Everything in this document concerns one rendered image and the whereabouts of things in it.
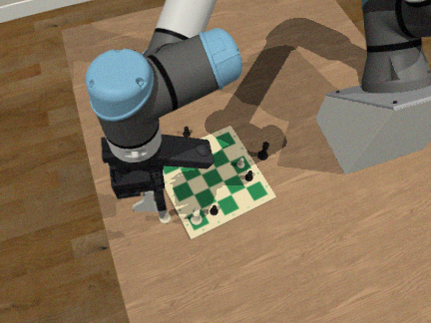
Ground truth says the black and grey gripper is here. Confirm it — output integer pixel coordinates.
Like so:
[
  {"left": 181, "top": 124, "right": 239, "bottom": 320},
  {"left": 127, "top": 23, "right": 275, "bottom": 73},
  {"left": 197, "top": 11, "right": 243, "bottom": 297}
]
[{"left": 101, "top": 137, "right": 168, "bottom": 218}]

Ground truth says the green and cream chessboard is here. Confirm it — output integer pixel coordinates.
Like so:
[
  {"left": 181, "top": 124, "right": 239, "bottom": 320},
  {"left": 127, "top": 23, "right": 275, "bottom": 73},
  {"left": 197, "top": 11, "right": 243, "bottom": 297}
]
[{"left": 163, "top": 126, "right": 276, "bottom": 239}]

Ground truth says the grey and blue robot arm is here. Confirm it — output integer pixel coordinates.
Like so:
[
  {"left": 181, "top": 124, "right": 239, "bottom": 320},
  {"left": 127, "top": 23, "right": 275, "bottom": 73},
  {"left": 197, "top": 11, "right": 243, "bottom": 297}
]
[{"left": 86, "top": 0, "right": 431, "bottom": 169}]

